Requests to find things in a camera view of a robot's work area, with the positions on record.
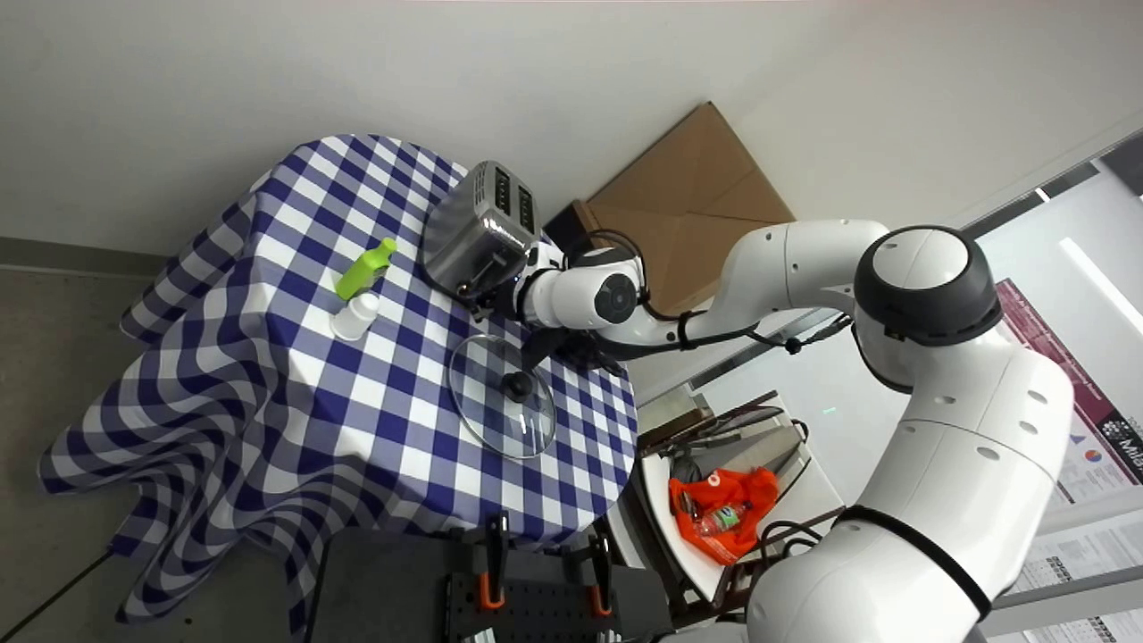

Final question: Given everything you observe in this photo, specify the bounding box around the green plastic bottle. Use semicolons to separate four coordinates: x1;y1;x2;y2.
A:
332;235;402;307

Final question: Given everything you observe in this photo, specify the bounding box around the white side table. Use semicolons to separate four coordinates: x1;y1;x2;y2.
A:
637;414;849;613

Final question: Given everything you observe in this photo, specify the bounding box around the black cooking pot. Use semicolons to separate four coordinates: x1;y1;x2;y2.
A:
528;323;637;371

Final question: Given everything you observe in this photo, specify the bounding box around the small white bottle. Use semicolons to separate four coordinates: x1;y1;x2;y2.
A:
328;290;382;345

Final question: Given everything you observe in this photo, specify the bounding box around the black perforated mounting board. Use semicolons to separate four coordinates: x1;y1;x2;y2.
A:
304;520;676;643

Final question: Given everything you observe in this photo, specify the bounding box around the framed partition panel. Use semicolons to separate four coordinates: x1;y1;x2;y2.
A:
629;123;1143;643

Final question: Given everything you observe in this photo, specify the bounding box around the large brown cardboard box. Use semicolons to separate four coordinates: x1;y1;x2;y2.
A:
582;101;801;322

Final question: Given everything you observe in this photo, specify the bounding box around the silver toaster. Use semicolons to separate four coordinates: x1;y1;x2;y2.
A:
418;155;544;307

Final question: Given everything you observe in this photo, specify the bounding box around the black clamp orange tip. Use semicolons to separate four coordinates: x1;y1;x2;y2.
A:
578;527;621;620
471;510;513;613

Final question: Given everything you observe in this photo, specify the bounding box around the glass pot lid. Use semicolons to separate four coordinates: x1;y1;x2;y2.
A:
444;323;562;469

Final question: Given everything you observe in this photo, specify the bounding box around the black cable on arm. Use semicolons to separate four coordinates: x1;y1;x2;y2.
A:
640;290;841;358

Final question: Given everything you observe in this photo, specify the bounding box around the white printed paper sheet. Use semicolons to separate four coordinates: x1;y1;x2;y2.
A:
1031;495;1143;643

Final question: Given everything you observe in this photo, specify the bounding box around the blue white checkered tablecloth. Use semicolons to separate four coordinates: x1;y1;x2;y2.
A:
40;132;641;634

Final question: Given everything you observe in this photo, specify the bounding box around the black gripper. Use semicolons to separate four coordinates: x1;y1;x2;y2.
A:
465;261;538;329

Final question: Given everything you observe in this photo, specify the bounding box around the red white poster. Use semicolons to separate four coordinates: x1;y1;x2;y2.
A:
997;276;1143;508

